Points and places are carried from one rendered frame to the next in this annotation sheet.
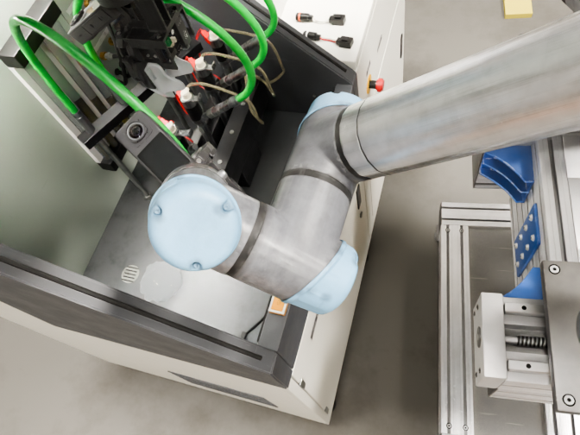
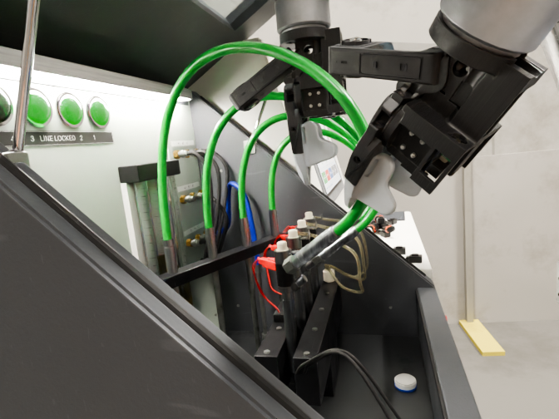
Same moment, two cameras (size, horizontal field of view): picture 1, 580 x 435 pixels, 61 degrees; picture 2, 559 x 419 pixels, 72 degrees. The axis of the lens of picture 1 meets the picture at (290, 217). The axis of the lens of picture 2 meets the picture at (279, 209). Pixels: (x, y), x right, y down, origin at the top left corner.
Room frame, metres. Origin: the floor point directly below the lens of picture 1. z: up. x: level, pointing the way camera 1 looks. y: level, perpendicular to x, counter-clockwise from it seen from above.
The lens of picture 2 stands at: (0.09, 0.34, 1.30)
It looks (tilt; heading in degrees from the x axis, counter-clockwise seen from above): 10 degrees down; 341
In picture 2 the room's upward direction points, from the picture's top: 6 degrees counter-clockwise
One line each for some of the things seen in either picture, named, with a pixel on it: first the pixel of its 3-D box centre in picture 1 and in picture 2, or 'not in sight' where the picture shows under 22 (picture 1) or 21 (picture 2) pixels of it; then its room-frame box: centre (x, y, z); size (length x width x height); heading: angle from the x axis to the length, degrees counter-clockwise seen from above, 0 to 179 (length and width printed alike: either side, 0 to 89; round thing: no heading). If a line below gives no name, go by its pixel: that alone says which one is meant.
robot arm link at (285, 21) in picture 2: not in sight; (303, 19); (0.61, 0.09, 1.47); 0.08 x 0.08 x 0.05
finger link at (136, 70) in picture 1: (141, 63); (296, 122); (0.60, 0.12, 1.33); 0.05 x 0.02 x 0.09; 146
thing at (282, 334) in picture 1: (315, 217); (449, 412); (0.51, -0.05, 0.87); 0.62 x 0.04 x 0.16; 145
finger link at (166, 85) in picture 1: (168, 83); (314, 153); (0.60, 0.10, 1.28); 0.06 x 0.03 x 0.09; 56
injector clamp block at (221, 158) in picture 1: (228, 149); (308, 344); (0.75, 0.08, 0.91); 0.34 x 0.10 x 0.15; 145
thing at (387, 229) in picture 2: not in sight; (381, 223); (1.17, -0.39, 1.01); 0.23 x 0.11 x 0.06; 145
